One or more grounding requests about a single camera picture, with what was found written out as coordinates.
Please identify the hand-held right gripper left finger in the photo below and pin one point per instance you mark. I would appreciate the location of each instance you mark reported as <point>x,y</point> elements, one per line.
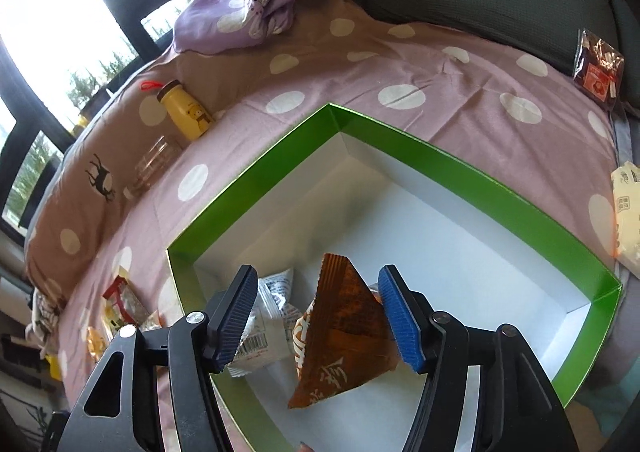
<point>234,327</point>

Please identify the yellow snack packet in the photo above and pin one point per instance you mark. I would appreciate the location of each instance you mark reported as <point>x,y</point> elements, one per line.
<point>96,343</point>

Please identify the purple dotted cloth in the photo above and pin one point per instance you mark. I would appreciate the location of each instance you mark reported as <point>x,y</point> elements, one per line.
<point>225,16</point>

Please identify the clear plastic bottle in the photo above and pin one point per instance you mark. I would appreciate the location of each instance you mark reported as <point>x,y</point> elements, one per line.
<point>152,164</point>

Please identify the black framed window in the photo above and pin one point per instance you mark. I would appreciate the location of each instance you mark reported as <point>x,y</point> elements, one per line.
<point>50,6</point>

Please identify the red white snack packet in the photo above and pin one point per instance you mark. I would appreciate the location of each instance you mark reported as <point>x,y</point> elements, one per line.
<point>122,304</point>

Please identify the pink dotted bedsheet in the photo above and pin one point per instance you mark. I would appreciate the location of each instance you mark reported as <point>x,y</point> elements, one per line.
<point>350,66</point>

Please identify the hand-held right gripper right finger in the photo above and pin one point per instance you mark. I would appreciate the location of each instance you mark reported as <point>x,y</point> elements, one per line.
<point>404,327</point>

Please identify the cream snack packet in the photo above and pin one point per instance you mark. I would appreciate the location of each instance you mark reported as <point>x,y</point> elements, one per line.
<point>627,217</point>

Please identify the green cardboard box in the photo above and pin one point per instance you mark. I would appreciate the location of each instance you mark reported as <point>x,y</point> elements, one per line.
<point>450,212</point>

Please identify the brown dotted deer pillow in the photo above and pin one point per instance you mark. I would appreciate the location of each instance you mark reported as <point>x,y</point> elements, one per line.
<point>80,202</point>

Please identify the brown triangular snack packet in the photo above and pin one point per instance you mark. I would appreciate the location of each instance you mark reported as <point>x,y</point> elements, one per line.
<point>340,322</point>

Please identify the dark red snack packet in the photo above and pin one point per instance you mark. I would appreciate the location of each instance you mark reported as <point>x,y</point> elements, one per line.
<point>597,71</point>

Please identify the orange snack packet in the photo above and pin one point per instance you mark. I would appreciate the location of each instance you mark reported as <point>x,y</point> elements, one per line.
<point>151,321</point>

